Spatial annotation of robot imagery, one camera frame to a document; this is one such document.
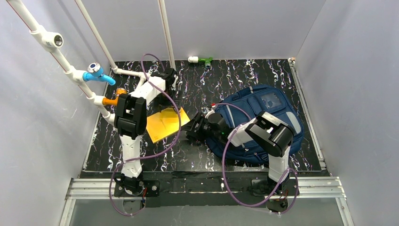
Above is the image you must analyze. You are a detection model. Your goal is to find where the yellow notebook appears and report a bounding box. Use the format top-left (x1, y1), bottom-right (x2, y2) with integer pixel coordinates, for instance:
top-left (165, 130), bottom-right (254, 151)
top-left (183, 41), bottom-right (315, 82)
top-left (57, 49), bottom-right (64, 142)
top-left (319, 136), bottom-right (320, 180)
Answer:
top-left (146, 108), bottom-right (179, 143)

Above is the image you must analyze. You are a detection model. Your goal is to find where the navy blue backpack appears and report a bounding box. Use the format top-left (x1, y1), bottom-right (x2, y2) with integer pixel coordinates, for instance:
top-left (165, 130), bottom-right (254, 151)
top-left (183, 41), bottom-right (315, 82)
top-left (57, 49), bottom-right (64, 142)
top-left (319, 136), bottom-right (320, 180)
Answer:
top-left (205, 85), bottom-right (303, 165)

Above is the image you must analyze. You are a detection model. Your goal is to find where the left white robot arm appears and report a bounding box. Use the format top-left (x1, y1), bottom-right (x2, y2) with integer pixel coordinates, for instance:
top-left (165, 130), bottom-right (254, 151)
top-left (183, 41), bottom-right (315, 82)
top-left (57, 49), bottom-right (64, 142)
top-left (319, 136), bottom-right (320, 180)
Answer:
top-left (114, 68), bottom-right (181, 195)

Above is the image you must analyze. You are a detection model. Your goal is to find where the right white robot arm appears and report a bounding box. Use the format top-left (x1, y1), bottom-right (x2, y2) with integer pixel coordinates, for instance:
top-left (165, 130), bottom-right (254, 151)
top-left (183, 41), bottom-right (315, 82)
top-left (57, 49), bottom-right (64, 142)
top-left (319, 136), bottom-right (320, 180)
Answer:
top-left (182, 111), bottom-right (294, 193)

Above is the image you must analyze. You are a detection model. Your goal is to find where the green white pipe fitting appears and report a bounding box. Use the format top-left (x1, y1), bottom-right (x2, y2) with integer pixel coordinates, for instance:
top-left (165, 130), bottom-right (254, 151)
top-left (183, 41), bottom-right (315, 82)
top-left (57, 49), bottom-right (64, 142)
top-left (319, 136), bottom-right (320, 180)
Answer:
top-left (188, 56), bottom-right (213, 69)

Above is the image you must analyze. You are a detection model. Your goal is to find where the orange plastic tap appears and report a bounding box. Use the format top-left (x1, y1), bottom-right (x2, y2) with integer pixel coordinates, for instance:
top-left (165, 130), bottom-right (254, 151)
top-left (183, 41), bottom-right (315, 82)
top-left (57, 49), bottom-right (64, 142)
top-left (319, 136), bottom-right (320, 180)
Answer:
top-left (102, 88), bottom-right (128, 107)

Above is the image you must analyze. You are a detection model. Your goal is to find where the blue plastic tap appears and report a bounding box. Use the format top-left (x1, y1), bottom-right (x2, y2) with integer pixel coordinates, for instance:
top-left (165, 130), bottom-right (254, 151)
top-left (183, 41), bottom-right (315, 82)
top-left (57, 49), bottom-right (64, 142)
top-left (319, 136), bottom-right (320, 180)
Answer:
top-left (82, 62), bottom-right (116, 86)

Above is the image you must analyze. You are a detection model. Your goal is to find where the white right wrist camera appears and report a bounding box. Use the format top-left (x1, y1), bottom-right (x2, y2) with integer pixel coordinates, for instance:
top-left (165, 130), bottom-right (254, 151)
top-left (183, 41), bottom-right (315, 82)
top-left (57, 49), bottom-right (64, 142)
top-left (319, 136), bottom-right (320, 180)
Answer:
top-left (205, 104), bottom-right (217, 119)

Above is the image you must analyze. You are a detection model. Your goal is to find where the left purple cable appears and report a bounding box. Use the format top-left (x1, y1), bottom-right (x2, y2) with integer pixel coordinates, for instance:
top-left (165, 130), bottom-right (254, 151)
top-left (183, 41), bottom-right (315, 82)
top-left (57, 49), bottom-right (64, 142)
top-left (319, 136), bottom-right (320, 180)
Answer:
top-left (108, 53), bottom-right (183, 217)

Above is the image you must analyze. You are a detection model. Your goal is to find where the purple cable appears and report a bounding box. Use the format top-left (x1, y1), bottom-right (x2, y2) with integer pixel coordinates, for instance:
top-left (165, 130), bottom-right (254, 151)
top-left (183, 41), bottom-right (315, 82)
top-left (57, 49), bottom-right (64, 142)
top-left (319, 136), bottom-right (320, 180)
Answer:
top-left (210, 103), bottom-right (299, 216)
top-left (108, 53), bottom-right (183, 217)

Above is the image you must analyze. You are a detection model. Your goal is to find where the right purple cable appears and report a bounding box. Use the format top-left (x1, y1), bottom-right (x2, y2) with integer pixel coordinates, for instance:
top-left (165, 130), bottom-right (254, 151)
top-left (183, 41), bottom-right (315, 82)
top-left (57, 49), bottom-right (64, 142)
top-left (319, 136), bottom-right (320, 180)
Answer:
top-left (210, 103), bottom-right (299, 216)

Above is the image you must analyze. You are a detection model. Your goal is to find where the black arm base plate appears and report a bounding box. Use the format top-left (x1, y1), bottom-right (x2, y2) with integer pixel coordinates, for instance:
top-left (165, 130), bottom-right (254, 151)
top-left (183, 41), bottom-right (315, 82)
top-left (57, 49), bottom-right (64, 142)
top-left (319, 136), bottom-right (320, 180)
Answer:
top-left (112, 170), bottom-right (312, 209)

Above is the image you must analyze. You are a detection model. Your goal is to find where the white pvc pipe frame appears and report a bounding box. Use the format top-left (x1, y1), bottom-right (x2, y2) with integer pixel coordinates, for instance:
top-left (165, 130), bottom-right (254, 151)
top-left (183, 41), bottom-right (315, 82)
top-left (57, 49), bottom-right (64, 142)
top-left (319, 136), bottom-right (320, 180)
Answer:
top-left (6, 0), bottom-right (180, 125)

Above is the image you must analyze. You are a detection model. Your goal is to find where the aluminium rail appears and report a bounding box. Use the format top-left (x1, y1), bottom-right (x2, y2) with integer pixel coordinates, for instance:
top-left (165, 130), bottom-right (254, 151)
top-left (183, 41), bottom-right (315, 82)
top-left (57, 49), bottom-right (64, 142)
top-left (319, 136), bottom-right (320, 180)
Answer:
top-left (59, 177), bottom-right (354, 226)

